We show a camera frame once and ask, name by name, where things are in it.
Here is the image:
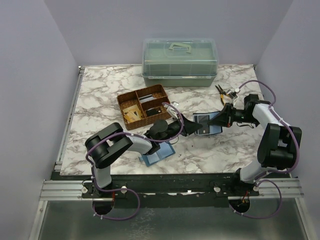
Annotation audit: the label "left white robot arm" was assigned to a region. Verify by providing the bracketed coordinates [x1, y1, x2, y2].
[85, 115, 203, 198]

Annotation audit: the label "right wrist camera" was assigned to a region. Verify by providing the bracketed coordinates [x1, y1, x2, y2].
[226, 88, 240, 106]

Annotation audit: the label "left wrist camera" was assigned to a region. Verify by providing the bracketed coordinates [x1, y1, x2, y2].
[163, 101, 179, 119]

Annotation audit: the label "yellow handled pliers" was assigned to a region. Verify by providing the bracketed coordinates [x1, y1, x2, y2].
[215, 84, 228, 105]

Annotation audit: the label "blue plastic card sleeve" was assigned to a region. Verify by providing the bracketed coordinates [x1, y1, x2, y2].
[139, 142, 176, 167]

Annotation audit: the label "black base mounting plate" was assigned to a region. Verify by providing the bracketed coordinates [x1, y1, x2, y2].
[82, 173, 259, 208]

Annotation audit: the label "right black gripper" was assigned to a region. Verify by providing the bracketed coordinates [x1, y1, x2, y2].
[207, 103, 258, 128]

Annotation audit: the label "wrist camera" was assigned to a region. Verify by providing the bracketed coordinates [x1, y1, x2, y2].
[226, 88, 240, 106]
[163, 101, 179, 119]

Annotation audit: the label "black leather card holder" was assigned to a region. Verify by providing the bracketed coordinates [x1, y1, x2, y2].
[192, 111, 223, 136]

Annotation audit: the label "gold cards in tray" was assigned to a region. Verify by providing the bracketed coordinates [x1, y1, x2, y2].
[122, 104, 142, 123]

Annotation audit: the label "dark credit card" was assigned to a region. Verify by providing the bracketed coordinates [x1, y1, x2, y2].
[145, 107, 162, 117]

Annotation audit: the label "green clear-lid storage box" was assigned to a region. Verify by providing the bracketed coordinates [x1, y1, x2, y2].
[141, 38, 219, 87]

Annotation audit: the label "brown wicker divided tray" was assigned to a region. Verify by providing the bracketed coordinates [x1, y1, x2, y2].
[117, 84, 171, 130]

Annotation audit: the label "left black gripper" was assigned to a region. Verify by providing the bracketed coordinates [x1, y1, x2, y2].
[158, 113, 203, 144]

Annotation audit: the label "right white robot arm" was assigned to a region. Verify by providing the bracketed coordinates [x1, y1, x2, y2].
[207, 94, 302, 196]

